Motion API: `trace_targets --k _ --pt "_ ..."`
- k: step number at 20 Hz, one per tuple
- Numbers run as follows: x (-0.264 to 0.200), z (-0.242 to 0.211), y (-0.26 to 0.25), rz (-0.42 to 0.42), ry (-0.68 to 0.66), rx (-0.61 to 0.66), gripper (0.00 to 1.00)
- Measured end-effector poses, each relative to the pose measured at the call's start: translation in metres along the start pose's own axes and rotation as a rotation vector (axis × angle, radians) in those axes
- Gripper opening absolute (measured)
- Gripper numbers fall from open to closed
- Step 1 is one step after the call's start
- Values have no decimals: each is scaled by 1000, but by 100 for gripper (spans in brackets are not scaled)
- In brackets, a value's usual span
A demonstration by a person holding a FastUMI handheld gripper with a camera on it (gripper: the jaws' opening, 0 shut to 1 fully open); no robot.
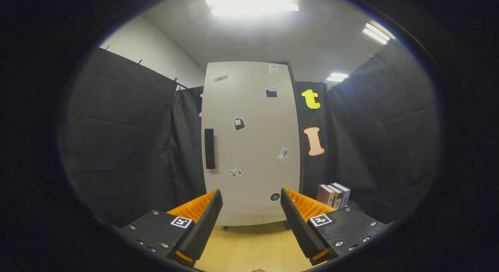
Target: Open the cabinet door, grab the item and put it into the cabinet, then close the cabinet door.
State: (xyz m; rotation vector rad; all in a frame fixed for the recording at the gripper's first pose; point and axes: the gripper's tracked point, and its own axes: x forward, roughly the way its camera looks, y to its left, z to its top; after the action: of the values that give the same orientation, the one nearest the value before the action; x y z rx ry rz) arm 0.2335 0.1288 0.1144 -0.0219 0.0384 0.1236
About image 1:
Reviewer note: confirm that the brown spine book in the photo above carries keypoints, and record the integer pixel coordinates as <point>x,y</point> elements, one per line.
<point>337,200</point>

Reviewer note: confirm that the black backdrop cloth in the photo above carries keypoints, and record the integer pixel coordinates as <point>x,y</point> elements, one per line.
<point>117,139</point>

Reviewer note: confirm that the double strip ceiling light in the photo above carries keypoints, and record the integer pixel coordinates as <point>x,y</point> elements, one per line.
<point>376,33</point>

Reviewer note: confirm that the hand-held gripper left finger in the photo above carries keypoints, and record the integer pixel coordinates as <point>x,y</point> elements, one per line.
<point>204,229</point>

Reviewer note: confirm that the grey blue book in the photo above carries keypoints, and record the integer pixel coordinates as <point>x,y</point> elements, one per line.
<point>345,194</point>

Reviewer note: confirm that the small ceiling light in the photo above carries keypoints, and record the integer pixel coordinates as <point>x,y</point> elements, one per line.
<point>337,76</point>

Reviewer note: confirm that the pink spine book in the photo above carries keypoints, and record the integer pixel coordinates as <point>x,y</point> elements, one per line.
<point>323,195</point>

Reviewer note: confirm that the white cabinet door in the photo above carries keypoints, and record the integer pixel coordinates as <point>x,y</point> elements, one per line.
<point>253,147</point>

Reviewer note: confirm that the dark grey cabinet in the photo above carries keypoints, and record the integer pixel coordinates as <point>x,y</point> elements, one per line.
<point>302,166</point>

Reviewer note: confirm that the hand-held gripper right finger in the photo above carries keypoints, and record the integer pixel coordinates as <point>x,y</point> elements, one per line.
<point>300,229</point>

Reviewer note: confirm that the large ceiling light panel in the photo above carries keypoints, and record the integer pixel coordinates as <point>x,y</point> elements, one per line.
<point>251,3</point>

